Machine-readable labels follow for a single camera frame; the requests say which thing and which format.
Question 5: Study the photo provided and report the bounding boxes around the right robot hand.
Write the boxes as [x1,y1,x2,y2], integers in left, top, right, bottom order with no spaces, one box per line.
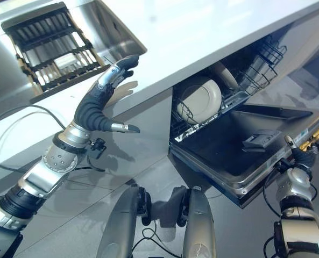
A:
[283,135,317,171]

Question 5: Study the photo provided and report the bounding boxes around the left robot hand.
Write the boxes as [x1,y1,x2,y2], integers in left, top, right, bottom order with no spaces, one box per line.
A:
[73,54,141,134]

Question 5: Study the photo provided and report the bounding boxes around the open dishwasher door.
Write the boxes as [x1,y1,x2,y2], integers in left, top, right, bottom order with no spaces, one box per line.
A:
[168,103,319,209]

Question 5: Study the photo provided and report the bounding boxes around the yellow black object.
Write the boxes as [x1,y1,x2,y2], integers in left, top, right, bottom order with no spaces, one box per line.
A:
[300,118,319,153]

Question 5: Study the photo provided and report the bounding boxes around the stainless steel sink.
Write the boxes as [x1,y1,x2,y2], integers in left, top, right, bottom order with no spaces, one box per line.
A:
[0,0,148,104]

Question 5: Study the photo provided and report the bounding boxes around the black dish drying rack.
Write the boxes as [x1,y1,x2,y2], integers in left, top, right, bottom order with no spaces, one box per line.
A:
[1,1,112,94]

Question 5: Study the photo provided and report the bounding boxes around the cream plate with wide rim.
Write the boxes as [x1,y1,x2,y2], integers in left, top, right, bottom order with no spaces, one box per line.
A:
[176,77,222,125]

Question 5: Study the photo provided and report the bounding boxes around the left silver robot leg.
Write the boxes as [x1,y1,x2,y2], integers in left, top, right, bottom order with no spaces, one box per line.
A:
[95,185,152,258]

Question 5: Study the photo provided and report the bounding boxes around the silver robot leg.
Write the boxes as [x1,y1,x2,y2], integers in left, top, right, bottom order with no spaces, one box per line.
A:
[95,185,152,258]
[171,185,217,258]

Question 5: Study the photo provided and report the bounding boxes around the right silver robot leg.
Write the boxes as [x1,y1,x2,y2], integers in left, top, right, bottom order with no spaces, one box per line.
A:
[171,185,217,258]

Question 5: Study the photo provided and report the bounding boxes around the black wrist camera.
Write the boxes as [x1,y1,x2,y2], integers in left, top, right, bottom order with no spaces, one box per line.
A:
[88,137,108,158]

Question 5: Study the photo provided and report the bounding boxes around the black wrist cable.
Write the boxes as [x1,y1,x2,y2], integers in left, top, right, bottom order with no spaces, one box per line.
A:
[263,159,291,216]

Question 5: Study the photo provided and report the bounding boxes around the grey cable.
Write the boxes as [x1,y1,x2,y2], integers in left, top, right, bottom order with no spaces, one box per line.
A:
[0,104,68,171]

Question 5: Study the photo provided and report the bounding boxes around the black wire dishwasher rack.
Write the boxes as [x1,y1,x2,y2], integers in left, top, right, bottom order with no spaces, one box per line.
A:
[169,35,287,143]

